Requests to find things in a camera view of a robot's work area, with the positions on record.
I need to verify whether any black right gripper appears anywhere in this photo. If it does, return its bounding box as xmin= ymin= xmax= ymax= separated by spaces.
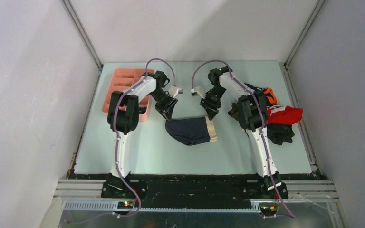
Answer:
xmin=200 ymin=85 xmax=226 ymax=121

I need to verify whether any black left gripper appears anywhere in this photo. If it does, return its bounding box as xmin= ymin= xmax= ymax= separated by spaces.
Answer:
xmin=149 ymin=90 xmax=177 ymax=121

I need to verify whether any navy underwear with cream waistband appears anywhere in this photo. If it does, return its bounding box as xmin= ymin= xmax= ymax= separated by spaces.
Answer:
xmin=165 ymin=116 xmax=217 ymax=146

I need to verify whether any navy striped boxer underwear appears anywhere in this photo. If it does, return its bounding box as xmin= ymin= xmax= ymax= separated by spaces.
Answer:
xmin=138 ymin=106 xmax=147 ymax=115

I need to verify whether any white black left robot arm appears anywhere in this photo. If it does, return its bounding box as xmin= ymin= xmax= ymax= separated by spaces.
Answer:
xmin=107 ymin=71 xmax=183 ymax=178

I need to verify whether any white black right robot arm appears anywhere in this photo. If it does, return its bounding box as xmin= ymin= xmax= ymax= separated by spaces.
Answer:
xmin=200 ymin=66 xmax=278 ymax=178

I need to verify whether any olive green underwear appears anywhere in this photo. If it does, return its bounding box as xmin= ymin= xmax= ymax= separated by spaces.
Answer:
xmin=228 ymin=103 xmax=240 ymax=121

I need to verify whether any pink compartment tray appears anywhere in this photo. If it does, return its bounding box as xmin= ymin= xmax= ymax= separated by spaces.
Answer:
xmin=102 ymin=68 xmax=152 ymax=122

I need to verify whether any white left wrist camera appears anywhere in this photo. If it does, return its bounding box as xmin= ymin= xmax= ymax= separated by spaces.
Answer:
xmin=168 ymin=86 xmax=183 ymax=98

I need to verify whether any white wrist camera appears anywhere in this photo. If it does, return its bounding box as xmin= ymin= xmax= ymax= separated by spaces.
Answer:
xmin=191 ymin=86 xmax=206 ymax=99
xmin=168 ymin=86 xmax=183 ymax=98

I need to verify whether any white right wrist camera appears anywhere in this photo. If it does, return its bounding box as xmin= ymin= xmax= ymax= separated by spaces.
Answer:
xmin=191 ymin=86 xmax=206 ymax=99

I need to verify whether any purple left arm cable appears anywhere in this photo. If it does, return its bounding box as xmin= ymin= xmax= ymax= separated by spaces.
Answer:
xmin=112 ymin=58 xmax=177 ymax=219

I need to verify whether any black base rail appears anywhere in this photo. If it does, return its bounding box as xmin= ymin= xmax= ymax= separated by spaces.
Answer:
xmin=101 ymin=173 xmax=288 ymax=209

